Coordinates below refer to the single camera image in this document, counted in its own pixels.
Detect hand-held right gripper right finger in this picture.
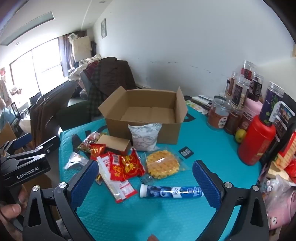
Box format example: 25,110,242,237
192,159,270,241

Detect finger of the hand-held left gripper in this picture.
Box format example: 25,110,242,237
0,133,33,158
0,136,61,163

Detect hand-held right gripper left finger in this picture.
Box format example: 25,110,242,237
22,159,100,241

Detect silver snack packet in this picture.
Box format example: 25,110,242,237
63,152,89,172

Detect small orange snack packet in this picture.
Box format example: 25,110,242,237
89,143,107,161

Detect long red and white packet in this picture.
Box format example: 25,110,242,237
96,155,136,204

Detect blue tube with white cap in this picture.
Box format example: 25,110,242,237
139,184,204,199

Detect brown patterned snack packet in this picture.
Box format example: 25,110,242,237
76,132,109,153

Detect red and yellow snack packet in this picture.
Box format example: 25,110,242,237
109,148,146,182

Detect waffle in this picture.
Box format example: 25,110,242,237
145,150,187,181

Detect small brown cardboard box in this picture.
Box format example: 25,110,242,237
97,134,132,156

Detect white printed snack bag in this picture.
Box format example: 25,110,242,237
128,123,162,152

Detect person's left hand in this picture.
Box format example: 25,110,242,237
0,185,29,223

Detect large brown cardboard box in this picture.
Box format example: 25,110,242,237
0,123,17,149

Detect stack of flattened cardboard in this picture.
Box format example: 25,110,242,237
29,81,78,149

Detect small black sachet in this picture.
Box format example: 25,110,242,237
179,146,195,159

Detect dark green ottoman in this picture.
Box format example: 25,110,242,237
55,102,93,130

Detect teal bubble mat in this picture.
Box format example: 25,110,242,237
59,105,263,241

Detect green lemon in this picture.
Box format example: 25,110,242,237
235,129,247,142

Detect brown jacket on chair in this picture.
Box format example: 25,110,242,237
87,67,105,116

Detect red thermos bottle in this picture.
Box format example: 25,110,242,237
238,115,277,166

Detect dark brown filled jar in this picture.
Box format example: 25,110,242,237
223,109,243,135

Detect wide jar of brown powder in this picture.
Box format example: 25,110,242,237
207,98,233,131

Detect flat green and white packet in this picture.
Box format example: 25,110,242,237
185,100,210,115

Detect pink plastic bag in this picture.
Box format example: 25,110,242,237
264,190,296,232

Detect pile of pale bedding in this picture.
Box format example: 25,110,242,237
68,54,102,80

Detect red and yellow box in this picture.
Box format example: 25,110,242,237
275,132,296,172

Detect white remote device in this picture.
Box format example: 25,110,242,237
192,94,213,105

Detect red striped cloth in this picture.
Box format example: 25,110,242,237
85,62,100,78

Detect pink container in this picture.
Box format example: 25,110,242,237
243,98,264,121

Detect purple curtain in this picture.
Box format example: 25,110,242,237
58,35,75,77

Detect tall clear jar dark label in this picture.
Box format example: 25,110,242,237
231,77,251,110
251,72,264,101

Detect cream padded board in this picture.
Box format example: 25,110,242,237
70,36,90,61

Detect black printed pouch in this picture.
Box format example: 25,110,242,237
272,93,296,144

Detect clear jar with purple label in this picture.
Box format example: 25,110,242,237
259,81,285,127

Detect tall clear jar brown label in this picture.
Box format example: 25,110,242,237
231,72,244,93

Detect clear jar with red contents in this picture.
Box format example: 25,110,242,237
242,60,255,79

